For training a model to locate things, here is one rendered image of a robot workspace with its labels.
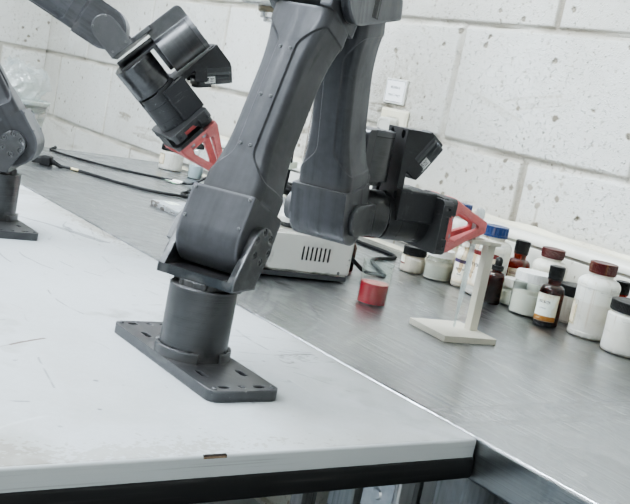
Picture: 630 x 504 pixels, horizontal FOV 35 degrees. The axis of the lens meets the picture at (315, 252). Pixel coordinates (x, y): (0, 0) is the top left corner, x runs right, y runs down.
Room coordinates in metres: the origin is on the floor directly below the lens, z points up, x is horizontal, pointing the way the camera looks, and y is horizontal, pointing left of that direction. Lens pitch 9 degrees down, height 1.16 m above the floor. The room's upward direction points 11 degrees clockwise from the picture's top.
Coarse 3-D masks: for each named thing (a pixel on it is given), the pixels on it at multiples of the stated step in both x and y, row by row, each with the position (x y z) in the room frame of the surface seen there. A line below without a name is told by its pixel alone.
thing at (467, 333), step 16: (480, 240) 1.23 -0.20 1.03; (480, 256) 1.25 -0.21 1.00; (480, 272) 1.24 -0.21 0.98; (480, 288) 1.24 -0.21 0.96; (480, 304) 1.25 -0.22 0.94; (416, 320) 1.24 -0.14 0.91; (432, 320) 1.26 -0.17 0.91; (448, 320) 1.28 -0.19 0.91; (448, 336) 1.18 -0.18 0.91; (464, 336) 1.20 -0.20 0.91; (480, 336) 1.22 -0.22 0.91
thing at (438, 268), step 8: (432, 256) 1.63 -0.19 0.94; (440, 256) 1.62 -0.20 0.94; (448, 256) 1.63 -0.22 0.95; (432, 264) 1.63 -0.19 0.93; (440, 264) 1.62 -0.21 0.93; (448, 264) 1.63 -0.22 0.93; (424, 272) 1.64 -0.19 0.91; (432, 272) 1.63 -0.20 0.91; (440, 272) 1.62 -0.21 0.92; (448, 272) 1.63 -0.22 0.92; (432, 280) 1.63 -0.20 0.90; (440, 280) 1.62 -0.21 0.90; (448, 280) 1.63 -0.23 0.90
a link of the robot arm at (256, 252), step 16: (176, 224) 0.90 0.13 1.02; (256, 240) 0.87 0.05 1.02; (272, 240) 0.90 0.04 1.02; (176, 256) 0.89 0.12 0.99; (240, 256) 0.86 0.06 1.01; (256, 256) 0.87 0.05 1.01; (176, 272) 0.87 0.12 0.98; (192, 272) 0.87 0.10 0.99; (208, 272) 0.88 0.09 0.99; (224, 272) 0.89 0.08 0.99; (240, 272) 0.85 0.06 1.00; (256, 272) 0.88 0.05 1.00; (224, 288) 0.85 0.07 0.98; (240, 288) 0.86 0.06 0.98
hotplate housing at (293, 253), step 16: (288, 224) 1.41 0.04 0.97; (288, 240) 1.38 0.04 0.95; (304, 240) 1.40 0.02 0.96; (320, 240) 1.41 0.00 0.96; (272, 256) 1.37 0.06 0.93; (288, 256) 1.39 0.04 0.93; (304, 256) 1.40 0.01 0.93; (320, 256) 1.41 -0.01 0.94; (336, 256) 1.42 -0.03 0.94; (272, 272) 1.38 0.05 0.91; (288, 272) 1.39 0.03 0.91; (304, 272) 1.41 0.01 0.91; (320, 272) 1.41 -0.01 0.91; (336, 272) 1.42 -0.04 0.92
